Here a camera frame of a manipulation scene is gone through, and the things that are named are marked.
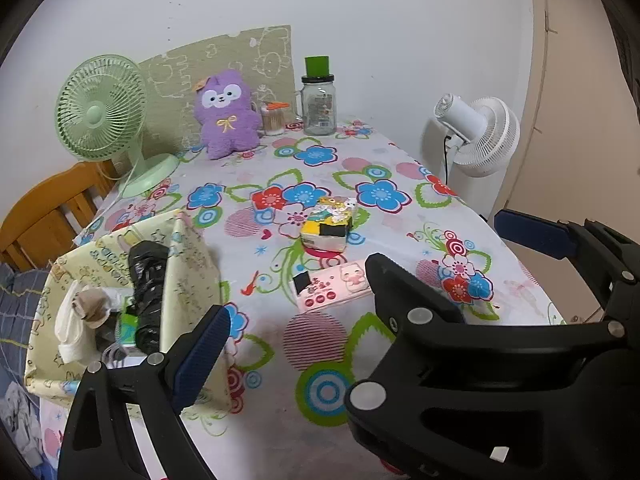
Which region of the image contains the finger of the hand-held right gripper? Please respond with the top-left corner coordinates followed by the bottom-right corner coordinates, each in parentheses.
top-left (344, 252), bottom-right (640, 448)
top-left (494, 208), bottom-right (640, 333)

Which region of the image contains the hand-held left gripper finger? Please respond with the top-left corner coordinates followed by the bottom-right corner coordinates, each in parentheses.
top-left (57, 304), bottom-right (232, 480)

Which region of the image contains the yellow-green printed storage box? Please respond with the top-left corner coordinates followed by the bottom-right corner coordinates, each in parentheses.
top-left (24, 210), bottom-right (233, 413)

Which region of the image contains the black plastic bag bundle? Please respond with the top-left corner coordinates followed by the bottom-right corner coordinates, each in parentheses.
top-left (127, 240), bottom-right (170, 356)

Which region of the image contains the beige cloth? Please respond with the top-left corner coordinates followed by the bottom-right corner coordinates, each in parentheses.
top-left (75, 285), bottom-right (112, 328)

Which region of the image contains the white cloth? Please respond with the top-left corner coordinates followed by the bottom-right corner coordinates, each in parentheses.
top-left (0, 385), bottom-right (43, 466)
top-left (54, 280), bottom-right (108, 363)

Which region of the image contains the green packet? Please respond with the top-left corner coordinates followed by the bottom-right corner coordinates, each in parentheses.
top-left (117, 312), bottom-right (140, 346)

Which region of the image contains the yellow cartoon tissue packet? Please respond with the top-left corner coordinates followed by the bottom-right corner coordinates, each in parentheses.
top-left (300, 196), bottom-right (358, 253)

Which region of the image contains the white fan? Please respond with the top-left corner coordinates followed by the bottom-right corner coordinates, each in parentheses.
top-left (422, 92), bottom-right (521, 216)

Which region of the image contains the grey plaid pillow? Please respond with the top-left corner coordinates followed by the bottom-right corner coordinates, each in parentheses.
top-left (0, 262), bottom-right (53, 401)

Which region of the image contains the white crumpled cloth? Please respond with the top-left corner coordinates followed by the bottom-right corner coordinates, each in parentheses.
top-left (0, 385), bottom-right (43, 466)

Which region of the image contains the glass jar with green lid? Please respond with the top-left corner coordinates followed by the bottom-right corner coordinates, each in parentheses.
top-left (300, 55), bottom-right (337, 137)

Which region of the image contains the toothpick jar with orange lid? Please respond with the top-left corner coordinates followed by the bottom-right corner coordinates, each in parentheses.
top-left (260, 101), bottom-right (291, 137)

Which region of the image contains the wooden chair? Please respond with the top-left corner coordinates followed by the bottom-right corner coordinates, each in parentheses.
top-left (0, 160), bottom-right (118, 271)

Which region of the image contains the purple plush toy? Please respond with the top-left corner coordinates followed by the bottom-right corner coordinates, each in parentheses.
top-left (194, 69), bottom-right (263, 161)

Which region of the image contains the green desk fan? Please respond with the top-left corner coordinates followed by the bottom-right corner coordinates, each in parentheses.
top-left (54, 53), bottom-right (180, 198)

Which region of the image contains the green printed board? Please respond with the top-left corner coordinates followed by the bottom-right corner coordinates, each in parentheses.
top-left (137, 24), bottom-right (296, 156)

